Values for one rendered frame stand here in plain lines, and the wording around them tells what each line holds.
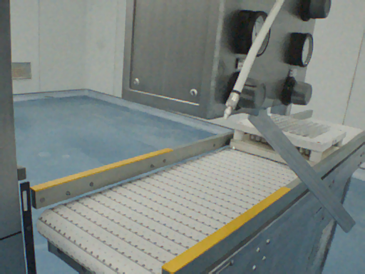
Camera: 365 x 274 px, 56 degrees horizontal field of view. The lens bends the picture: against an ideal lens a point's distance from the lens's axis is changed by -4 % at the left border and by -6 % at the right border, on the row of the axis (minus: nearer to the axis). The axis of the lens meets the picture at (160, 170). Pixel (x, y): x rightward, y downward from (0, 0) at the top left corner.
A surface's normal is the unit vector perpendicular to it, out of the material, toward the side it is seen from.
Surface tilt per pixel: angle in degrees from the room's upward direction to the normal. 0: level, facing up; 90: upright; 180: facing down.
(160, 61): 90
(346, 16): 90
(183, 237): 0
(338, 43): 90
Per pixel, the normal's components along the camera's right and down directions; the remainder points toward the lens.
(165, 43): -0.65, 0.22
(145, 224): 0.08, -0.93
